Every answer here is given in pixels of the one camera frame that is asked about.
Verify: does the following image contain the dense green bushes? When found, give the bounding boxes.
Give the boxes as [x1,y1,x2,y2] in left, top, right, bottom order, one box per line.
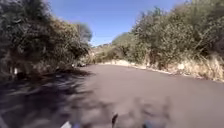
[0,0,94,81]

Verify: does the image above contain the grey asphalt road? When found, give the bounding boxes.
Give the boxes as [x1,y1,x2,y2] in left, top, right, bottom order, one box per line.
[0,63,224,128]

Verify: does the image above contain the dry yellow grass verge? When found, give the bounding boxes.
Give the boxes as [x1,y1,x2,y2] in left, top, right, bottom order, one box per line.
[99,54,224,83]

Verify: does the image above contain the tall green bushes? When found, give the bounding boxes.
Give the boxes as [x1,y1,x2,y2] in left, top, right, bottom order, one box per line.
[89,0,224,73]

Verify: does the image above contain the robot's own part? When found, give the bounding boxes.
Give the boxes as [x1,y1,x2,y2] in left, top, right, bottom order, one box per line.
[60,120,74,128]
[111,113,119,128]

